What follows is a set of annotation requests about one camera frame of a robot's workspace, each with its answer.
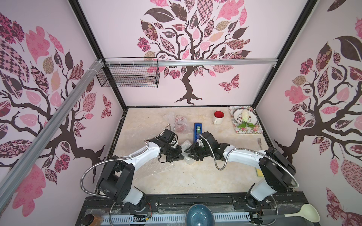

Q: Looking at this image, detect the red mug black handle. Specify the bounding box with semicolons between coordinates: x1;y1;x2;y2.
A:
174;115;188;131

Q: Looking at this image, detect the rear aluminium frame bar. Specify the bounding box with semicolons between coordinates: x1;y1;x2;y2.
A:
105;58;278;66

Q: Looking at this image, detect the white mug red interior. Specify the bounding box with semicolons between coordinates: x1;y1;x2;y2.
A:
213;111;225;125

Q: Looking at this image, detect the cream ladle grey handle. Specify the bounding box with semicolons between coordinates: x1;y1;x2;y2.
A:
258;204;320;223

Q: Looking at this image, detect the blue ceramic bowl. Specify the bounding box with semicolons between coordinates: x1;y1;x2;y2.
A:
185;203;215;226

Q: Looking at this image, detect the aluminium frame bar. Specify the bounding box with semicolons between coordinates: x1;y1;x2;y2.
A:
105;58;278;66
1;59;104;210

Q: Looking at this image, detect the brown jar black lid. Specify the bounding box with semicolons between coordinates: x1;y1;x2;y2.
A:
82;214;103;226

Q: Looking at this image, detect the white slotted cable duct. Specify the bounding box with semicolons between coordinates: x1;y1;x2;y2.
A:
111;212;250;226

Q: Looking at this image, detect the metal fork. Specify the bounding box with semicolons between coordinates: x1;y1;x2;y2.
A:
257;138;262;150

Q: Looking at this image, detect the black wire basket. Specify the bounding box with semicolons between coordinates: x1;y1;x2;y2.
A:
97;56;160;88

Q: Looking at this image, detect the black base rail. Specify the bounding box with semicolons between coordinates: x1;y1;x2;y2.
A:
75;192;312;226

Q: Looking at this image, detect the white decorated plate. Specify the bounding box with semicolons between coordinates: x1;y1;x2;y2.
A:
232;108;259;126

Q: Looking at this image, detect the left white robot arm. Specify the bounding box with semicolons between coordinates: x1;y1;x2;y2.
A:
97;129;184;206

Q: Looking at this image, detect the left metal flex conduit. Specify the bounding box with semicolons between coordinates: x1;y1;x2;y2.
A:
79;123;172;199

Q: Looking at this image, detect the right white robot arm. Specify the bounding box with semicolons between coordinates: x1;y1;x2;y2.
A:
185;132;299;208

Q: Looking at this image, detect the left aluminium frame bar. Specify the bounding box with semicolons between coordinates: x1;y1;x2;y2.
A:
1;59;104;210

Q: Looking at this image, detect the blue tape dispenser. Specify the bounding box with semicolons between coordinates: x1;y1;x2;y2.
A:
193;123;202;143

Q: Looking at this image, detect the lavender mug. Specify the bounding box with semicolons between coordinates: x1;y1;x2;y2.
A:
180;140;197;165

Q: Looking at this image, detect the yellow sponge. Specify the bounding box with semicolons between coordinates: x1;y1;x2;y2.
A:
256;169;264;178

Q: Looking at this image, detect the white green toy vegetable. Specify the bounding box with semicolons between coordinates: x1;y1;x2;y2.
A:
237;109;255;129

